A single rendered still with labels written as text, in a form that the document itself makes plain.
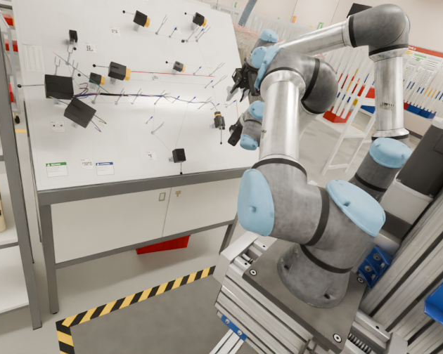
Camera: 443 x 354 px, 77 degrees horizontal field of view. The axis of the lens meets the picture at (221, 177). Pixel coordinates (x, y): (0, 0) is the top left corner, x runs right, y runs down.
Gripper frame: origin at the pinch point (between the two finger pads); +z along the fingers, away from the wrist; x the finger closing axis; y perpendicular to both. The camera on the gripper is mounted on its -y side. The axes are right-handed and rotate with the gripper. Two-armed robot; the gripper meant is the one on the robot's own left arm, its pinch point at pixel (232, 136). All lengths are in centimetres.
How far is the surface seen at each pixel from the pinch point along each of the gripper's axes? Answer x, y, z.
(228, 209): -29, -24, 47
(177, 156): 16.2, -27.1, -5.2
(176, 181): 9.7, -35.0, 6.9
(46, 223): 44, -83, 1
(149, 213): 12, -55, 20
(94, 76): 64, -21, -13
